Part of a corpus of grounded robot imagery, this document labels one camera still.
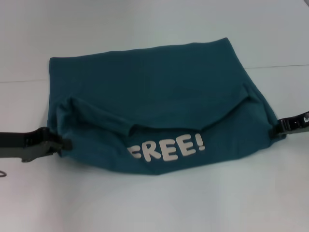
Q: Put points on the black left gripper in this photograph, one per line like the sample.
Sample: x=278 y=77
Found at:
x=26 y=143

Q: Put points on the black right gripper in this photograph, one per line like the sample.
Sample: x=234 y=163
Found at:
x=297 y=124

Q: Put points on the teal blue shirt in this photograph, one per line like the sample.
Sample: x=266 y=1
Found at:
x=157 y=101

